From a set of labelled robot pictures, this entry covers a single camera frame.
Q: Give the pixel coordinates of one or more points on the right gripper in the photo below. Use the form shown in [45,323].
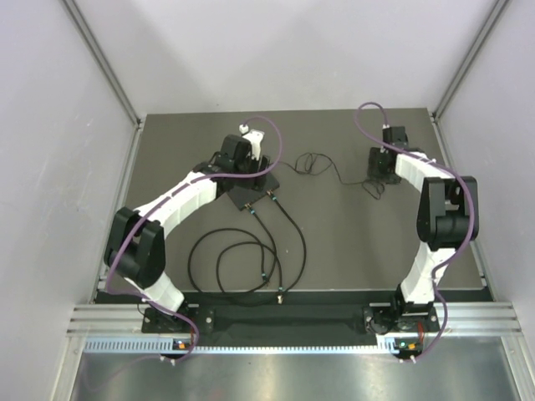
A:
[375,154]

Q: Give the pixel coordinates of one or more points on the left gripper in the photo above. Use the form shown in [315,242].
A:
[254,163]

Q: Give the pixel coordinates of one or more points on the dark grey network switch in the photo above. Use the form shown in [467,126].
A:
[242,198]

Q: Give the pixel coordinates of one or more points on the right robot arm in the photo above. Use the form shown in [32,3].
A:
[447,219]

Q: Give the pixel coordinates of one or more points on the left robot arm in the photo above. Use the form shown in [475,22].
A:
[136,246]

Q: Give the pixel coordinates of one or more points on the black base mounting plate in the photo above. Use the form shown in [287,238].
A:
[301,324]

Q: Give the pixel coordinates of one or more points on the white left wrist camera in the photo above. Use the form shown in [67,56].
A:
[255,137]

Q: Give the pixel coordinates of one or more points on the aluminium front frame rail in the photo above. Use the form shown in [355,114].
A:
[461,319]

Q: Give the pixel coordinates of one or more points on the slotted grey cable duct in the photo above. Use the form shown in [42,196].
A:
[153,345]

